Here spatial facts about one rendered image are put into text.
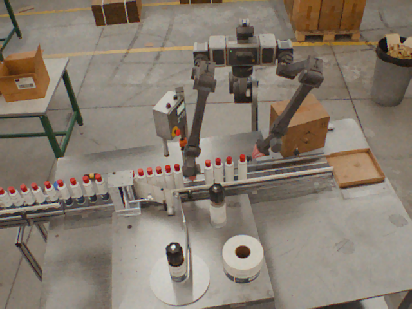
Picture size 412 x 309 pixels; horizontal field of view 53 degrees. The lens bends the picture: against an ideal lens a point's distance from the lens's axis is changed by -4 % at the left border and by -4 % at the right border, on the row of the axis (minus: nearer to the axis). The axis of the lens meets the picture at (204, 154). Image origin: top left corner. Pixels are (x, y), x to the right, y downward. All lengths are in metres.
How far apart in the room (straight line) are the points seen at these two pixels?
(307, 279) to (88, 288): 1.14
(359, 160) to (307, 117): 0.47
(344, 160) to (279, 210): 0.60
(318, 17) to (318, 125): 2.96
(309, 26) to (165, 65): 1.84
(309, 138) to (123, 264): 1.37
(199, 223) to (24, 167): 2.38
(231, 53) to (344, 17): 3.21
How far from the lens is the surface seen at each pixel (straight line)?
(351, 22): 5.70
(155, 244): 2.39
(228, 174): 2.53
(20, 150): 4.59
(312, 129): 2.74
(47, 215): 2.72
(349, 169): 2.83
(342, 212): 2.61
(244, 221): 2.44
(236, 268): 2.11
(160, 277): 2.26
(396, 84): 4.61
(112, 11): 6.26
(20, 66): 3.96
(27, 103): 3.77
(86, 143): 4.38
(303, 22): 5.54
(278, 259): 2.37
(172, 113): 2.21
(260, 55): 2.62
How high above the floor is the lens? 2.86
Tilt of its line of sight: 45 degrees down
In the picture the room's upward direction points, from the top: 5 degrees counter-clockwise
